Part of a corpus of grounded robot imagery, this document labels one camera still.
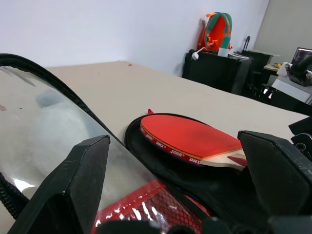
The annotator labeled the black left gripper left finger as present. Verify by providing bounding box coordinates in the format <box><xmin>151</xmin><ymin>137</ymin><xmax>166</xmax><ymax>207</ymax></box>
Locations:
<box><xmin>7</xmin><ymin>135</ymin><xmax>111</xmax><ymax>234</ymax></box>

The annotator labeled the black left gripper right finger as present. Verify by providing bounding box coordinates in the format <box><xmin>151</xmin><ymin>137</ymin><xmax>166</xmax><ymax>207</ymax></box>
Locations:
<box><xmin>237</xmin><ymin>130</ymin><xmax>312</xmax><ymax>216</ymax></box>

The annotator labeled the red and black paddle case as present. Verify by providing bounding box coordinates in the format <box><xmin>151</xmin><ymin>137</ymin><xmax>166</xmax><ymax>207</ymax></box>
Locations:
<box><xmin>0</xmin><ymin>53</ymin><xmax>269</xmax><ymax>234</ymax></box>

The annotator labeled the red table tennis paddle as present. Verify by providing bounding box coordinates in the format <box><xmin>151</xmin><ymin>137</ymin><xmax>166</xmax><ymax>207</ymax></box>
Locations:
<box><xmin>140</xmin><ymin>114</ymin><xmax>247</xmax><ymax>171</ymax></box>

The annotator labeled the white desk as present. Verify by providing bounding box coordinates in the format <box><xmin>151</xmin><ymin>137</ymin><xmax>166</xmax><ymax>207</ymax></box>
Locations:
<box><xmin>271</xmin><ymin>73</ymin><xmax>312</xmax><ymax>104</ymax></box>

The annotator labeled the laptop screen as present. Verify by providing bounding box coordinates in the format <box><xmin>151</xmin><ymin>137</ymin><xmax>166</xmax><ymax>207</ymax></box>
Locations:
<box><xmin>292</xmin><ymin>47</ymin><xmax>312</xmax><ymax>64</ymax></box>

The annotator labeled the black draped cabinet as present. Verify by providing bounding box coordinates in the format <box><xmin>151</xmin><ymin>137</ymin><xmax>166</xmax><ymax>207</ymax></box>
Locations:
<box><xmin>182</xmin><ymin>50</ymin><xmax>253</xmax><ymax>95</ymax></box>

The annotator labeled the white box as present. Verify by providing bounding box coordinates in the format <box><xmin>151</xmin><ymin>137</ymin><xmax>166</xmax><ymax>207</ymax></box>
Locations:
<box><xmin>217</xmin><ymin>47</ymin><xmax>231</xmax><ymax>58</ymax></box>

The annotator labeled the white power adapter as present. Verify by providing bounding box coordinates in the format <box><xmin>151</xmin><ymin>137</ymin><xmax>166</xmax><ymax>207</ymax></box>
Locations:
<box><xmin>192</xmin><ymin>47</ymin><xmax>205</xmax><ymax>61</ymax></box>

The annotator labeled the orange and green backpack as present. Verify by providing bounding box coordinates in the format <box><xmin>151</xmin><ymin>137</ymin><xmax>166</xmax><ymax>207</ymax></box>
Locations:
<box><xmin>196</xmin><ymin>12</ymin><xmax>234</xmax><ymax>52</ymax></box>

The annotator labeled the black suitcase with handle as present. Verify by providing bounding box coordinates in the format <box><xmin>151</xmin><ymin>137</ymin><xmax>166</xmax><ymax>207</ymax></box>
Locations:
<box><xmin>241</xmin><ymin>36</ymin><xmax>273</xmax><ymax>74</ymax></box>

